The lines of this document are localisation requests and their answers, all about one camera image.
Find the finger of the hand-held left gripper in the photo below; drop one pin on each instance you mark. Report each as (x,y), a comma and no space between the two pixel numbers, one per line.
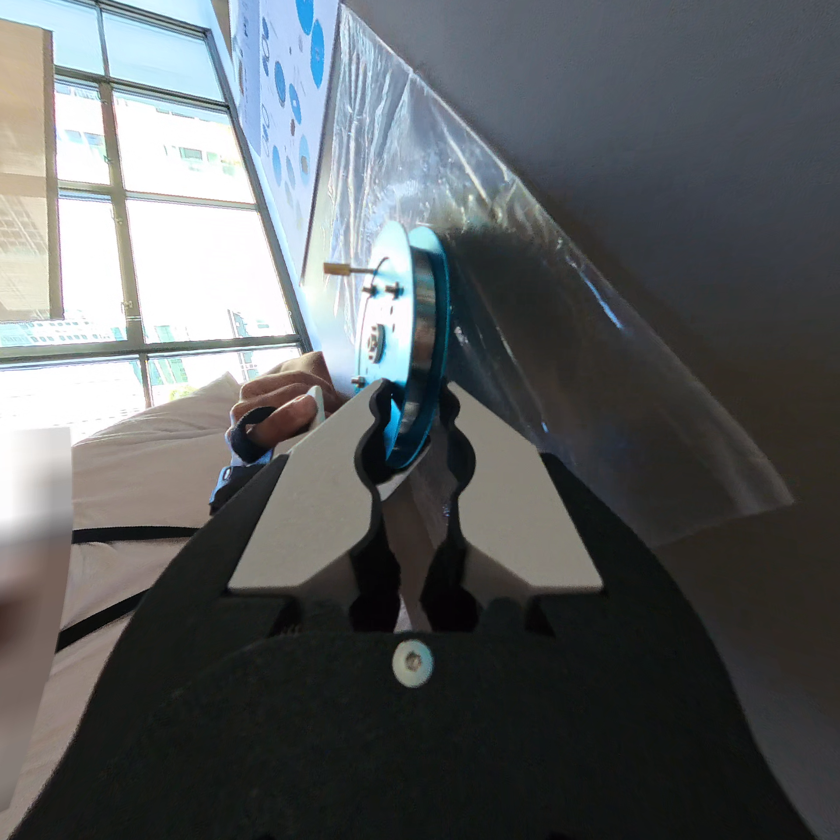
(396,484)

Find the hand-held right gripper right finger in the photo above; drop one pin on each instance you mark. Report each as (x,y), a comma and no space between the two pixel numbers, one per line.
(525,525)

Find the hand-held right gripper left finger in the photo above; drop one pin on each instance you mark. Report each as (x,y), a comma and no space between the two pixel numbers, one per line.
(308,525)

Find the blue round rotating base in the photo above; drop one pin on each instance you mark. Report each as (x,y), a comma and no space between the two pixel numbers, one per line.
(387,315)

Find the brass standoff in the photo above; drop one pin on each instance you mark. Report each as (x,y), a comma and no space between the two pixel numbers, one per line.
(336,268)

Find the grey desk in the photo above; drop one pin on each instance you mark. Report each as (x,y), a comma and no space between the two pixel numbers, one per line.
(656,131)

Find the person's left hand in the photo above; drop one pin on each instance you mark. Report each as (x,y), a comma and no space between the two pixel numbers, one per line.
(289,380)

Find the clear plastic bag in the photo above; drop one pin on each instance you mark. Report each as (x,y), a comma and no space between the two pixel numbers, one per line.
(590,394)

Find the white assembly guide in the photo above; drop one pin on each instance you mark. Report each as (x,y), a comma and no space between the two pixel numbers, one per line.
(308,111)

